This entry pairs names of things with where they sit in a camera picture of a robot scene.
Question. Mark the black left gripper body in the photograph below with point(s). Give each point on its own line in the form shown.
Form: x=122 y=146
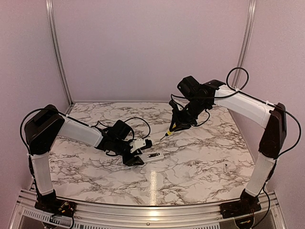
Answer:
x=126 y=159

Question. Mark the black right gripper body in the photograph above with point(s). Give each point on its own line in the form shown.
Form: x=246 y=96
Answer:
x=189 y=115

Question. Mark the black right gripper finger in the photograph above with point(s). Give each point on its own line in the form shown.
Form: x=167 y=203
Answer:
x=174 y=119
x=176 y=127

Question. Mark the white remote control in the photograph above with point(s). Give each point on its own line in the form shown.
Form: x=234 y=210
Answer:
x=151 y=157

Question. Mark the yellow handled screwdriver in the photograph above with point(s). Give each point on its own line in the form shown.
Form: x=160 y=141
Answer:
x=168 y=133

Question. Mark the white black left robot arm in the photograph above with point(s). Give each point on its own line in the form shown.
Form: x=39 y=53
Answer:
x=39 y=133

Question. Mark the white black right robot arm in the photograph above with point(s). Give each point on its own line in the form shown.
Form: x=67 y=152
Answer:
x=270 y=118

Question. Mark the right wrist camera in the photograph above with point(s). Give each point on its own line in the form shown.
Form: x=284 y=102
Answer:
x=176 y=107

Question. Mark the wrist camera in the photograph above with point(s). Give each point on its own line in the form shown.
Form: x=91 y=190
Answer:
x=140 y=144
x=176 y=107

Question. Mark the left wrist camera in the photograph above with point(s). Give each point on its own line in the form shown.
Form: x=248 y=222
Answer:
x=140 y=144

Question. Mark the aluminium front frame rail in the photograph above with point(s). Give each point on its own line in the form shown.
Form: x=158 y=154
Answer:
x=108 y=216

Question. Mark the aluminium right corner post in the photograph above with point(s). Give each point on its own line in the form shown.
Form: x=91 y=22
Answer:
x=249 y=26

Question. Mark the aluminium corner post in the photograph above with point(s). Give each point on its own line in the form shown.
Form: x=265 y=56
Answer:
x=249 y=26
x=56 y=48

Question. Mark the aluminium left corner post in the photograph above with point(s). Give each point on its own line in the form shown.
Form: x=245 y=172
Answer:
x=56 y=48

